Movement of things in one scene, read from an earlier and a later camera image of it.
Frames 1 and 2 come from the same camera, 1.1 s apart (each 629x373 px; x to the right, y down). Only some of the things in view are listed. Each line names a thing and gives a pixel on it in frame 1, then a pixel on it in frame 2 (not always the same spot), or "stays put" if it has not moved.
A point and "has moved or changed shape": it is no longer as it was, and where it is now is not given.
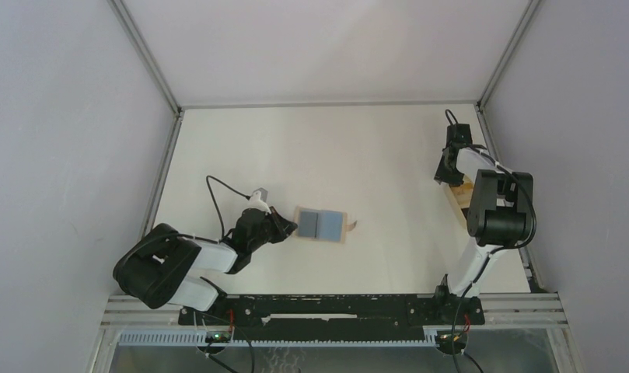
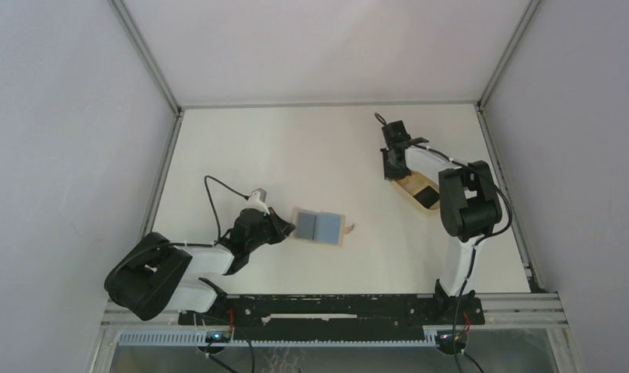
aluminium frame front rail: (535, 309) stays put
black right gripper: (442, 175) -> (389, 174)
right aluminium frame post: (529, 9) stays put
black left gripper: (283, 227) stays put
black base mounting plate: (337, 312) stays put
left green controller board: (221, 337) stays put
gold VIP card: (465, 189) has moved or changed shape
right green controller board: (452, 338) stays put
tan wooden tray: (460, 196) has moved or changed shape
